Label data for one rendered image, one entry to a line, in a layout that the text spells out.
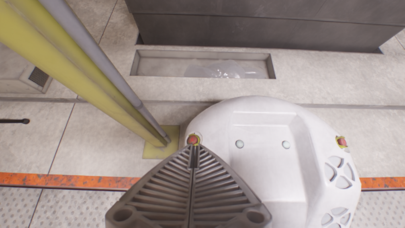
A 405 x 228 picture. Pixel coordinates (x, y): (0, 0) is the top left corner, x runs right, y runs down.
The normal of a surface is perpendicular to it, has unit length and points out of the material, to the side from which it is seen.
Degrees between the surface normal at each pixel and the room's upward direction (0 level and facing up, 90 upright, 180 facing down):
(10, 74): 0
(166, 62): 0
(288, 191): 0
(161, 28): 90
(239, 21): 90
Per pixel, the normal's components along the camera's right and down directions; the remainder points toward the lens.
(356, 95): 0.03, -0.43
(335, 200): 0.01, 0.22
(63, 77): -0.01, 0.90
